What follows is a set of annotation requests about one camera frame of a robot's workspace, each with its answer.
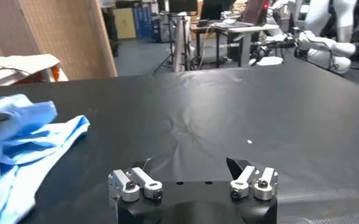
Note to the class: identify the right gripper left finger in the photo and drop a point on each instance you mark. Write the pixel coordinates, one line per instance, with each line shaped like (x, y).
(130, 185)

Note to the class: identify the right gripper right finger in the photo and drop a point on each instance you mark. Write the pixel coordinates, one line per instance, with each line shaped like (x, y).
(258, 182)

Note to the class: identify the light blue t-shirt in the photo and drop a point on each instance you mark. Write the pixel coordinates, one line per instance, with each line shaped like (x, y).
(17, 143)

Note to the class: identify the white cloth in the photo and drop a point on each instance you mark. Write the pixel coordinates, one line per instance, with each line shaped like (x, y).
(23, 62)

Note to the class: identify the large black table cover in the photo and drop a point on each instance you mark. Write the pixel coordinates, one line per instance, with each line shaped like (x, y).
(228, 106)

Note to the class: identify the bamboo folding screen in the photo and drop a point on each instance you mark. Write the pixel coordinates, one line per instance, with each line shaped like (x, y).
(60, 33)

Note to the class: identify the black tripod stand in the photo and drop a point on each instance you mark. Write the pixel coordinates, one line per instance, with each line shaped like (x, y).
(168, 54)

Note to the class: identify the white standing desk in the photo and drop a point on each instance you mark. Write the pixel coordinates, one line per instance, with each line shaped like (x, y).
(246, 39)

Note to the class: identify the white board panel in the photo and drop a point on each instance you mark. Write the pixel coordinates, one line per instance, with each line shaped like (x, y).
(180, 42)

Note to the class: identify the white wheeled humanoid robot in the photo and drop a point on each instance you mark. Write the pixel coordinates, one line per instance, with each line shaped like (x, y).
(325, 42)

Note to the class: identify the brown wooden desk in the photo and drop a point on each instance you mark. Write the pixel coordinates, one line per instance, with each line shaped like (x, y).
(205, 30)

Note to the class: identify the black monitor on stand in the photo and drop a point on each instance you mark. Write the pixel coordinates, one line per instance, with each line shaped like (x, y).
(182, 6)

